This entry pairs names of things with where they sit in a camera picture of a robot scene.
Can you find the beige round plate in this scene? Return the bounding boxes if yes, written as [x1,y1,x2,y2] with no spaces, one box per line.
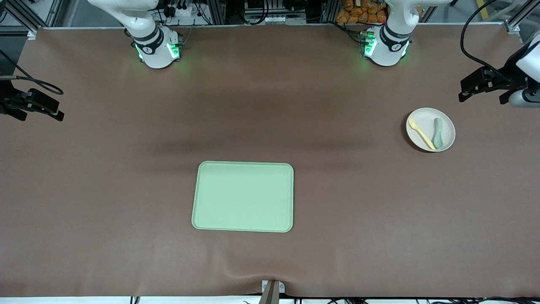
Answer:
[406,108,456,152]

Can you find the yellow plastic fork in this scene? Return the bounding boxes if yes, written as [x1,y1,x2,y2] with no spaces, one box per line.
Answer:
[408,118,436,150]

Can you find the brown table mat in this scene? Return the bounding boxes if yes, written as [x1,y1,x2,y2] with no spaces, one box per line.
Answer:
[0,23,540,298]

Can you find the orange snack packets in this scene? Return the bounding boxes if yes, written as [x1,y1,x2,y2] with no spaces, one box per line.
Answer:
[336,0,424,24]

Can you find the white power strip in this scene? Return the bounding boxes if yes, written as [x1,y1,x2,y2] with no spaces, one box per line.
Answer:
[162,3,195,18]

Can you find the light green rectangular tray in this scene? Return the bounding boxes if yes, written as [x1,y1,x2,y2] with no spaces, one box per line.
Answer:
[192,161,294,233]

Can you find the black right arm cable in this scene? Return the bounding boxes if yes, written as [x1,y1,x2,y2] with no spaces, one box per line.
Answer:
[0,50,65,95]

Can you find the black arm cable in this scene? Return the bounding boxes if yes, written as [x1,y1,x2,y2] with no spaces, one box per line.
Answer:
[461,0,513,81]
[0,50,65,95]

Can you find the aluminium frame rail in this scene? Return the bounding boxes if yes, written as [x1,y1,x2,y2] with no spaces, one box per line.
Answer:
[0,0,64,34]
[504,0,540,34]

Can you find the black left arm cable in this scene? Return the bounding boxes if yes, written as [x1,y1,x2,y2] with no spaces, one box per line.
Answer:
[461,0,513,81]

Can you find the aluminium frame post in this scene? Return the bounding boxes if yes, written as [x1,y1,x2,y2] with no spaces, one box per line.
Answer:
[319,0,338,24]
[210,0,227,25]

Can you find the grey metal mount bracket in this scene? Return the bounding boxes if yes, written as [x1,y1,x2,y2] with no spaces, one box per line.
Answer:
[258,280,286,304]

